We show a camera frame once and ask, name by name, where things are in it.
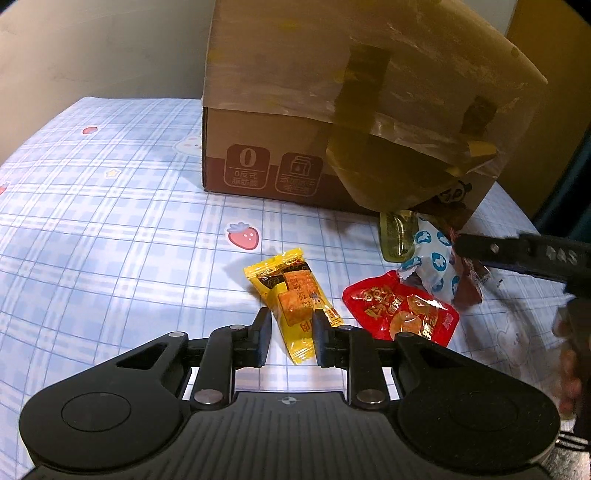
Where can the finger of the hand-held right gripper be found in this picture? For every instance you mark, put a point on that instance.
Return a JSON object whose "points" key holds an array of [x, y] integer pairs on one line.
{"points": [[508, 251]]}

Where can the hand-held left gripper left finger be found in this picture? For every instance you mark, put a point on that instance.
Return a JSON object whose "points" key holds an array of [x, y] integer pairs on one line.
{"points": [[263, 344]]}

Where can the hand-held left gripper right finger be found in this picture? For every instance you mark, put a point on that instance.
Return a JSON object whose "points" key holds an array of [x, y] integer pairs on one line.
{"points": [[322, 344]]}

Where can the brown snack packet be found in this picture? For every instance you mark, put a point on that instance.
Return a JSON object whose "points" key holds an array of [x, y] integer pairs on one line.
{"points": [[471, 290]]}

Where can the yellow snack packet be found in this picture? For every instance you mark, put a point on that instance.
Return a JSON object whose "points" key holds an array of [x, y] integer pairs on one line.
{"points": [[288, 295]]}

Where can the red snack packet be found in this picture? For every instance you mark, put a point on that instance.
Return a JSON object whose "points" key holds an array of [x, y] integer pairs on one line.
{"points": [[401, 314]]}

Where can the taped cardboard box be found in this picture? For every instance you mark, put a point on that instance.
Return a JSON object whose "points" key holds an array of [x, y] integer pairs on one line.
{"points": [[286, 83]]}

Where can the person's right hand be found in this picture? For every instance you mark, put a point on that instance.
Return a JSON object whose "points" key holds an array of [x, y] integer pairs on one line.
{"points": [[568, 369]]}

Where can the white blue candy packet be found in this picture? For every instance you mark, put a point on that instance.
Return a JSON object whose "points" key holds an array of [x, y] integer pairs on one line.
{"points": [[434, 258]]}

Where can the clear yellow-green packet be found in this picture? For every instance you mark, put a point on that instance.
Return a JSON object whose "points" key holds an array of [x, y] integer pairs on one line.
{"points": [[395, 235]]}

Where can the checked bed sheet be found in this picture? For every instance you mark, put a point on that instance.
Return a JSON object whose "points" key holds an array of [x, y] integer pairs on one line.
{"points": [[115, 230]]}

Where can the yellow wooden panel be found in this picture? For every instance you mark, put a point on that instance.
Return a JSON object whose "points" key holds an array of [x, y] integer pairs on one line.
{"points": [[554, 41]]}

